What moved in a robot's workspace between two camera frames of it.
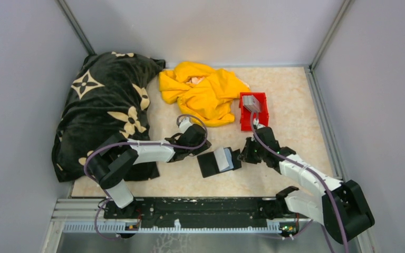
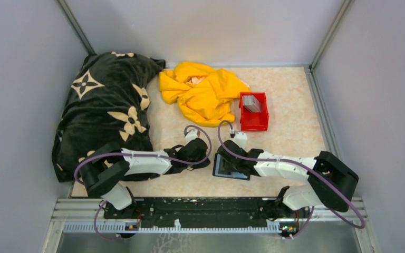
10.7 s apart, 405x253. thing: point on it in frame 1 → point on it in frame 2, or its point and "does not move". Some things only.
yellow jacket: [207, 95] does not move
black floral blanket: [109, 96] does not move
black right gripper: [246, 155] → [227, 165]
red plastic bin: [263, 116] does not move
